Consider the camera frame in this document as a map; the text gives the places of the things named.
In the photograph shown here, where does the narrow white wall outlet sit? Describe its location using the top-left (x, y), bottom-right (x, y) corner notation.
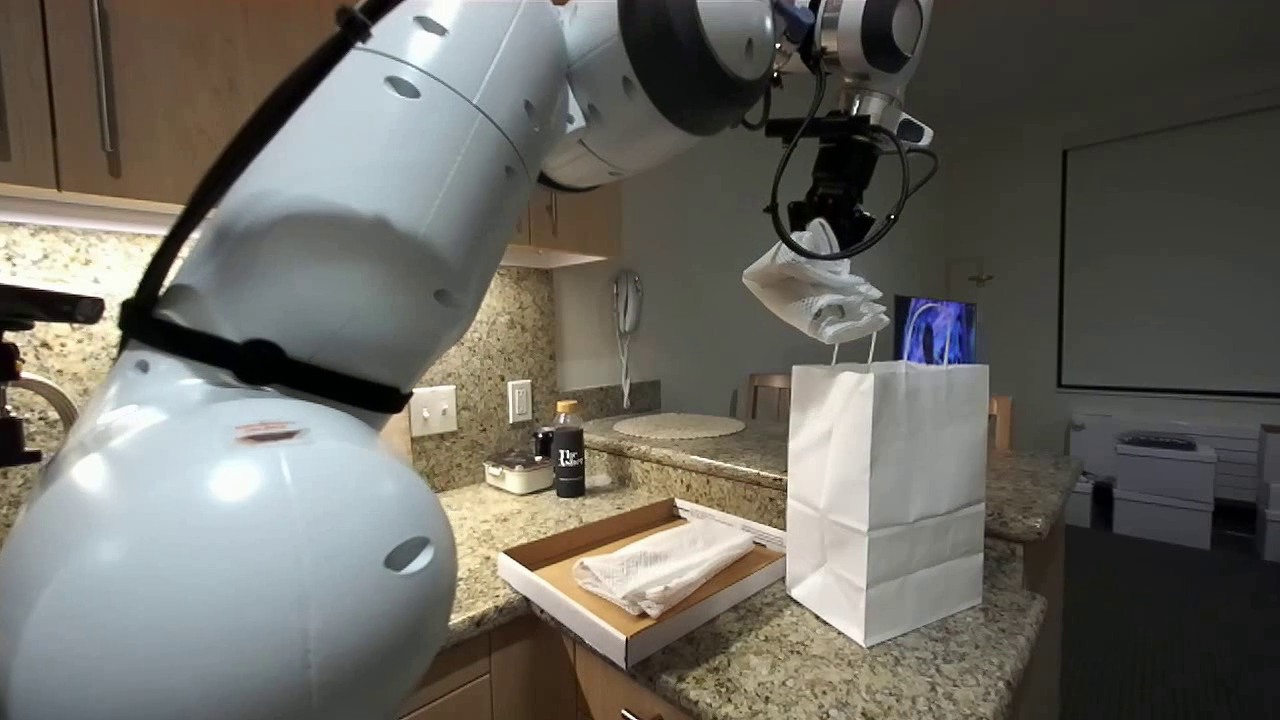
top-left (502, 376), bottom-right (538, 427)

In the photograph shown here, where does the black cable strap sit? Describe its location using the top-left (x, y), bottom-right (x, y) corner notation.
top-left (115, 296), bottom-right (414, 421)

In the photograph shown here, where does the black camera stand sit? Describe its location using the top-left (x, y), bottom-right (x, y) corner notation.
top-left (0, 280), bottom-right (109, 472)

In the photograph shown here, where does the white wall phone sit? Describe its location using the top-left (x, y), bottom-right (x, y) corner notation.
top-left (609, 269), bottom-right (648, 412)

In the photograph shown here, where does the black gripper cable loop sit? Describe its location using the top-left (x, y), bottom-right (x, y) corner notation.
top-left (765, 92), bottom-right (945, 262)

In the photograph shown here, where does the black jar with wooden lid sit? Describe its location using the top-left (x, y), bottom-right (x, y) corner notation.
top-left (549, 396), bottom-right (591, 498)

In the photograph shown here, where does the small white dish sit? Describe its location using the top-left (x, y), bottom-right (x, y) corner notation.
top-left (480, 455), bottom-right (561, 498)

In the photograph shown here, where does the white paper bag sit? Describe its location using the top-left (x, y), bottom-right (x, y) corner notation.
top-left (785, 301), bottom-right (995, 650)

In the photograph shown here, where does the dark monitor with blue glow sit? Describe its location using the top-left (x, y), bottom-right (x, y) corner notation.
top-left (889, 291), bottom-right (981, 367)

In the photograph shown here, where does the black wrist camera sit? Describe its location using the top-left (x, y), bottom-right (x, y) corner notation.
top-left (765, 106), bottom-right (935, 153)

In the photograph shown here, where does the shallow white cardboard box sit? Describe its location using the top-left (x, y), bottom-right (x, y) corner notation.
top-left (491, 495), bottom-right (790, 673)

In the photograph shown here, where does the white waffle cloth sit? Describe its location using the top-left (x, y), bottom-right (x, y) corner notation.
top-left (572, 516), bottom-right (761, 625)
top-left (739, 215), bottom-right (897, 346)

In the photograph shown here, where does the white wall board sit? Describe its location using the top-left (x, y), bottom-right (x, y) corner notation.
top-left (1057, 106), bottom-right (1280, 399)

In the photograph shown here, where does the wooden wall cabinet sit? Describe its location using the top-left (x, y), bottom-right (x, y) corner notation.
top-left (0, 0), bottom-right (624, 272)

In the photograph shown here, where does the wooden dining chair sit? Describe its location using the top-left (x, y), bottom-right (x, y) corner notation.
top-left (987, 392), bottom-right (1018, 458)
top-left (726, 372), bottom-right (790, 427)

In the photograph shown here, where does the wooden base cabinet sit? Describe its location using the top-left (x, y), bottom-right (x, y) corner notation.
top-left (403, 595), bottom-right (700, 720)

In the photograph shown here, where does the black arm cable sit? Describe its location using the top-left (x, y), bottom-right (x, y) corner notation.
top-left (124, 0), bottom-right (403, 317)

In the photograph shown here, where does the long metal cabinet handle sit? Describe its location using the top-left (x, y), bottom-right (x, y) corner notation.
top-left (88, 0), bottom-right (124, 181)

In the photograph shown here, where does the wide white wall outlet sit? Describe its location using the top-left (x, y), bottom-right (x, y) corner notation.
top-left (408, 378), bottom-right (465, 443)

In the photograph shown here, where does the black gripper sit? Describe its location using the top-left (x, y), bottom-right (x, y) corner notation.
top-left (785, 129), bottom-right (889, 257)

